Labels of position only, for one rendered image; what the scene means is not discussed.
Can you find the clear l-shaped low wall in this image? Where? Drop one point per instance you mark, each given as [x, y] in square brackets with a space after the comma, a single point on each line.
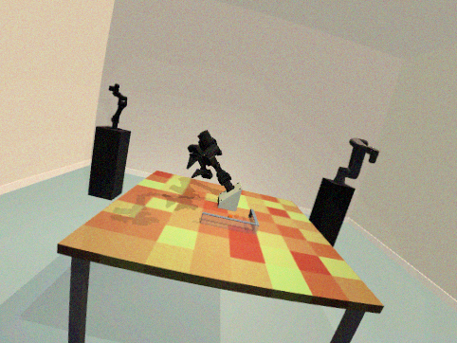
[231, 225]

